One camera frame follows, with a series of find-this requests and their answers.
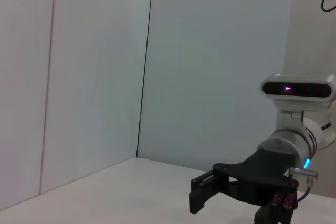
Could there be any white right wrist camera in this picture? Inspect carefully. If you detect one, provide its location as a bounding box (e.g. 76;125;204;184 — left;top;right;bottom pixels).
260;73;336;111

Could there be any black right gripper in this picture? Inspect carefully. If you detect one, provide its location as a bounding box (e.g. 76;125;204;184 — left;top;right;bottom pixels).
188;150;299;224

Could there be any silver plug on right gripper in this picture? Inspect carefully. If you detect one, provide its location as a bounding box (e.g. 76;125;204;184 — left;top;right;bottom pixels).
290;166;319;183

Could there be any dark right arm cable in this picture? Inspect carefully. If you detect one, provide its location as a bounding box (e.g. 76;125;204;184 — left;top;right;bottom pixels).
296;180;314;205

